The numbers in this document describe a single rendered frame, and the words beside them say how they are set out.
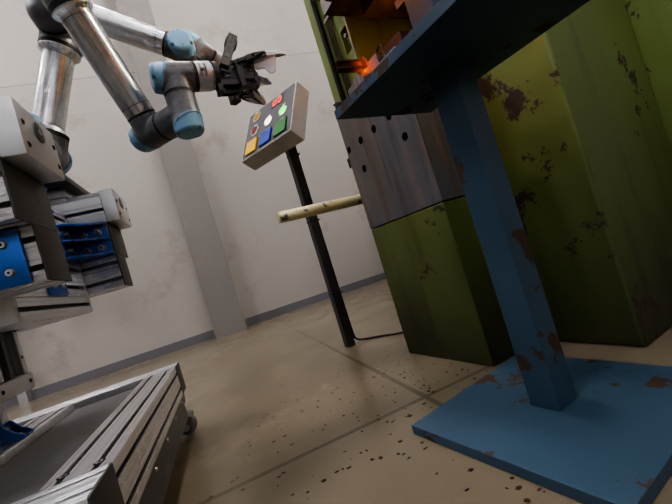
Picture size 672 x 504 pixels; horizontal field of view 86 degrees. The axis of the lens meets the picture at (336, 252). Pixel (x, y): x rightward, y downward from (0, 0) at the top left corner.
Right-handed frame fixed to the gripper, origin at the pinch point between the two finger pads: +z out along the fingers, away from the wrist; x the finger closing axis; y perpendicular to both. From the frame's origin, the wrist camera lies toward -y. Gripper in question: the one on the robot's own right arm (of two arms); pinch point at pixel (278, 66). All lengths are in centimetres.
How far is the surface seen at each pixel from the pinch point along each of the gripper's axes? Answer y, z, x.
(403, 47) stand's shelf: 29, -2, 51
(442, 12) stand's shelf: 30, -2, 60
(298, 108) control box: -6.4, 23.9, -40.6
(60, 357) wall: 72, -137, -319
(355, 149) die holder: 24.8, 24.6, -10.1
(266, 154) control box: 6, 10, -56
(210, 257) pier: 23, 5, -268
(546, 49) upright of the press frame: 27, 45, 48
